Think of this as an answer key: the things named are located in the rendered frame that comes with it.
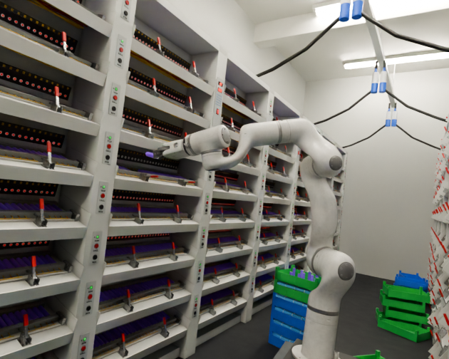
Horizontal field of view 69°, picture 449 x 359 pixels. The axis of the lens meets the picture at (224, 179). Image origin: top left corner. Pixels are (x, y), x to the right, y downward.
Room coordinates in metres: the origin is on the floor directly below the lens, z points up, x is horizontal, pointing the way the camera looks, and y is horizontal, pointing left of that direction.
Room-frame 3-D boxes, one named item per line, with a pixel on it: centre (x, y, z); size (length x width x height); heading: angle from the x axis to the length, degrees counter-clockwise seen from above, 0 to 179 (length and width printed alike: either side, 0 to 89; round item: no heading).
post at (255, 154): (2.48, -0.20, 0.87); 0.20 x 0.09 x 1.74; 58
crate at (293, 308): (2.08, -0.56, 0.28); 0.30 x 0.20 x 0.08; 45
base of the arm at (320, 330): (1.29, -0.43, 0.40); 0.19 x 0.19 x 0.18
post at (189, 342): (1.89, 0.17, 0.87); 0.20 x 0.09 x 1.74; 58
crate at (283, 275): (2.08, -0.56, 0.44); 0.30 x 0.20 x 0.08; 45
